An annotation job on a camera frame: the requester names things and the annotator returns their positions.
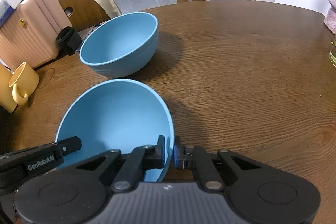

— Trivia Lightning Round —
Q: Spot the blue bowl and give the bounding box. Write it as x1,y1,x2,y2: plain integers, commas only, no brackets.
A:
79,12,158,78
55,79,174,182

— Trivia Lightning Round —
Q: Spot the yellow mug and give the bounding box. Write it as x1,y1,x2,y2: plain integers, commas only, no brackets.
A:
9,62,40,105

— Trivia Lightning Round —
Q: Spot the pink suitcase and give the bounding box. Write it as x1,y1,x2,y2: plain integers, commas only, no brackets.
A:
1,0,72,70

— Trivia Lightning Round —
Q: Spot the black cylinder cup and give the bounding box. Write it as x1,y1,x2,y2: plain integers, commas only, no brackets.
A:
56,26,83,56

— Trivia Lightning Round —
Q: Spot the wooden chair with cloth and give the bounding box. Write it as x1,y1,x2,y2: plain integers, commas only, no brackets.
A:
58,0,122,32

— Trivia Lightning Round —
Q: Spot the clear drinking glass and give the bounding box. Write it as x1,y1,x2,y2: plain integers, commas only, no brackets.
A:
329,40,336,67

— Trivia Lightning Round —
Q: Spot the pink flower vase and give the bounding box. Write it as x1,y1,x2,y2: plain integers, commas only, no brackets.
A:
324,0,336,35

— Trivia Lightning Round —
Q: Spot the yellow kettle grey handle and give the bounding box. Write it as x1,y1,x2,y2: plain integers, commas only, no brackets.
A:
0,64,17,113

